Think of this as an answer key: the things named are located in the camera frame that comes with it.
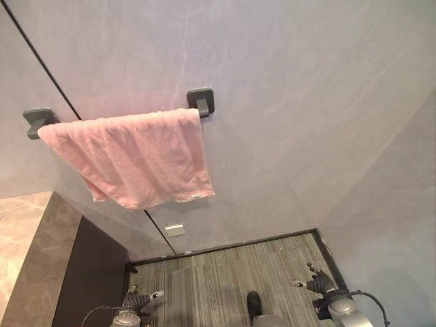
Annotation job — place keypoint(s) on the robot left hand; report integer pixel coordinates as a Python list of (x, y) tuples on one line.
[(137, 299)]

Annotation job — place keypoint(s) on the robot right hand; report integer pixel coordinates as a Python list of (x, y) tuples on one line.
[(318, 282)]

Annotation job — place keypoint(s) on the robot left silver arm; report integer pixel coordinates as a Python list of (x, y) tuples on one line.
[(126, 318)]

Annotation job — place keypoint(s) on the pink terry towel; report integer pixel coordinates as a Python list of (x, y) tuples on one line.
[(136, 156)]

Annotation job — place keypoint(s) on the dark grey towel bar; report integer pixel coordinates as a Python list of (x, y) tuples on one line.
[(203, 102)]

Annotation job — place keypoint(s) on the robot dark foot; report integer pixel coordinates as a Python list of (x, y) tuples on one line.
[(254, 301)]

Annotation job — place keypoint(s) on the dark vanity cabinet marble top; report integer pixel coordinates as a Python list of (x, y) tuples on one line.
[(51, 259)]

